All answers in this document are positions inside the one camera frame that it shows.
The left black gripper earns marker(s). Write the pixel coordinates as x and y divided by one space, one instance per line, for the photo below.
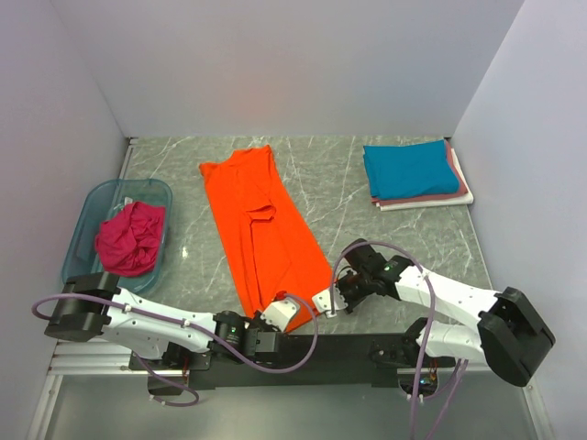
258 320

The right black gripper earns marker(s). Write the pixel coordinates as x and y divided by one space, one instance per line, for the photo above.
341 289

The orange t shirt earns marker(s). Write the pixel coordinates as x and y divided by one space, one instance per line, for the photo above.
270 248

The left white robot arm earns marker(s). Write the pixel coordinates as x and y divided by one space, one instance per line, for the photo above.
93 305

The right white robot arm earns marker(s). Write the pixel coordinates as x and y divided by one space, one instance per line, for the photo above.
501 329

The blue folded t shirt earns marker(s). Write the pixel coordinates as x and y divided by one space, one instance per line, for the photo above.
410 167

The white folded t shirt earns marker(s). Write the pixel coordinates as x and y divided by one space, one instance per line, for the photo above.
462 197

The pink folded t shirt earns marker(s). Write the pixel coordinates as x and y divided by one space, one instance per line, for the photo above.
454 192

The magenta crumpled t shirt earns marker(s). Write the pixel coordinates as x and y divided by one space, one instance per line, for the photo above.
128 244

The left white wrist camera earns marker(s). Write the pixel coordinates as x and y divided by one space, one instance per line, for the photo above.
280 312

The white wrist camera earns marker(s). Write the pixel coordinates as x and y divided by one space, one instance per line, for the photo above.
329 302
280 312

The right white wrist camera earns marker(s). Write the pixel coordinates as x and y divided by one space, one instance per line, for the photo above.
329 302

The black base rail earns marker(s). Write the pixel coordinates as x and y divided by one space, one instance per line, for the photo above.
372 359

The aluminium frame rail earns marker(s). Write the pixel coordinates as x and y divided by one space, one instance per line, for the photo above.
94 358

